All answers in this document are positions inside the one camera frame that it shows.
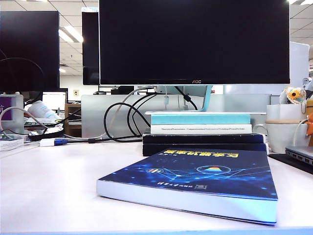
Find blue cover textbook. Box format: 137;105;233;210
96;148;279;225

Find teal paperback book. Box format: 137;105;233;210
151;114;251;125

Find white book with spine text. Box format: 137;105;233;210
150;123;252;135

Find worn navy hardcover book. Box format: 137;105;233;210
142;133;267;145

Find silver and teal monitor stand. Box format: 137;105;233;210
144;85;267;116

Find brown wooden cabinet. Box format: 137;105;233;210
65;103;82;138

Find black AOC computer monitor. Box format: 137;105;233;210
98;0;291;86

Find black monitor with white edge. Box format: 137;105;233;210
82;7;100;86

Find black round base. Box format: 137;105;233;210
28;126;66;141

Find white labelled bottle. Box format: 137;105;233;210
27;100;62;121

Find white ceramic mug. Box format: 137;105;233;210
253;122;309;154

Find round wooden mug lid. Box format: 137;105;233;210
265;118;304;124

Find large black side monitor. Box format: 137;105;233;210
0;11;61;93

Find white device with purple panel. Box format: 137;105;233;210
0;94;24;135

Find silver laptop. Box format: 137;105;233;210
285;144;313;166

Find stack of paper booklets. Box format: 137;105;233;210
0;138;25;152

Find white board panel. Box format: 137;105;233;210
290;41;310;95

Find grey plush toy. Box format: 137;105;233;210
302;77;313;93

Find yellow tin canister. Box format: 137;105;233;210
307;97;313;147

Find black cable with ferrite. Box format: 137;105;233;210
174;85;199;111

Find grey monitor cable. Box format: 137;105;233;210
62;85;157;144

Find black looped cable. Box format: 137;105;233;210
103;94;154;143

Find grey curved cable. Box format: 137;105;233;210
0;106;47;130

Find white charging cable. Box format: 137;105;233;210
293;118;309;149

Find orange cat cable holder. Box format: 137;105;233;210
305;114;313;137

